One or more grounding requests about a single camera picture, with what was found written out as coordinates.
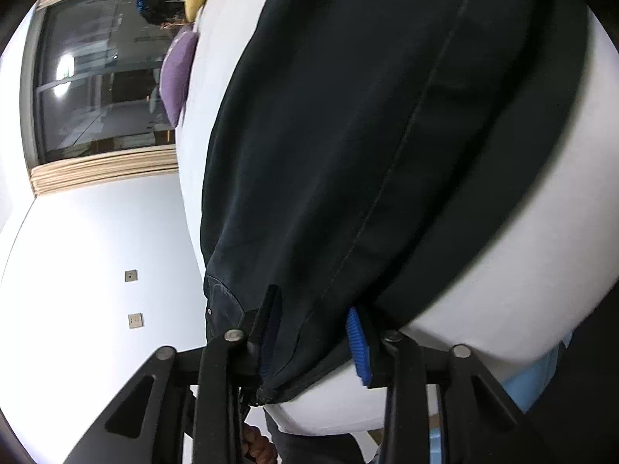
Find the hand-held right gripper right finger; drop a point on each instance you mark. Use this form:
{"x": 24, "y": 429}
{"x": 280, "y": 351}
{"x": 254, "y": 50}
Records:
{"x": 359, "y": 350}

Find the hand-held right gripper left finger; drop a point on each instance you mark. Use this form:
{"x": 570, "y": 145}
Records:
{"x": 251, "y": 336}

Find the dark navy pants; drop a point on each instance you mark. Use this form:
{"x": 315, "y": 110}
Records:
{"x": 338, "y": 130}

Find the person's left hand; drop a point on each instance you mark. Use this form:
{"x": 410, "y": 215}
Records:
{"x": 260, "y": 450}

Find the dark grey cloth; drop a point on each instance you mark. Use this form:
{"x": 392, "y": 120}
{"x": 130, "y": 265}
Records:
{"x": 309, "y": 447}

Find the light blue cloth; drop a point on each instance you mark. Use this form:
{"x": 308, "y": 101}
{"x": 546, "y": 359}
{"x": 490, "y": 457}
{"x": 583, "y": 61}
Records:
{"x": 534, "y": 379}

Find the wooden framed window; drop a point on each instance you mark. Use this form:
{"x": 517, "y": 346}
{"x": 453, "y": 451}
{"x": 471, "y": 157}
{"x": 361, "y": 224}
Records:
{"x": 96, "y": 92}

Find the wall socket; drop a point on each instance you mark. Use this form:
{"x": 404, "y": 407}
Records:
{"x": 131, "y": 275}
{"x": 135, "y": 320}

